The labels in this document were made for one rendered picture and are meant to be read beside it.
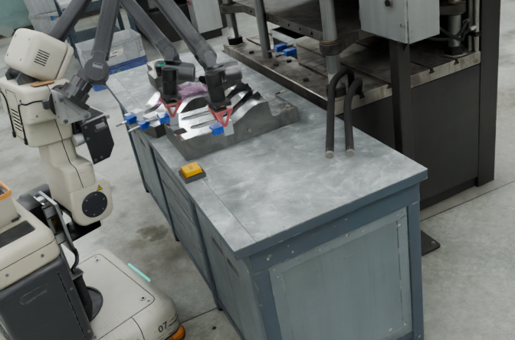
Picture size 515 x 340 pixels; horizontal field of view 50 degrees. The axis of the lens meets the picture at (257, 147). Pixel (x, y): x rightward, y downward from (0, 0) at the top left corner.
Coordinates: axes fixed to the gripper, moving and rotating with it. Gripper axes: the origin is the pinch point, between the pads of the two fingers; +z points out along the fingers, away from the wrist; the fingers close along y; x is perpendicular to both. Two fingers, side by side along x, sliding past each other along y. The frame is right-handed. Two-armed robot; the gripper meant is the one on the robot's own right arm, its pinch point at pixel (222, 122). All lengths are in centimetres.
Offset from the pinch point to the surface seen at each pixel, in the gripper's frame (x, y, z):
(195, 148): 9.4, 9.9, 11.6
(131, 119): 24, 53, 9
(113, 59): -21, 372, 69
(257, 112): -18.0, 9.9, 5.0
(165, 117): 14.7, 26.1, 2.0
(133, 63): -39, 372, 79
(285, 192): -5.5, -34.7, 15.2
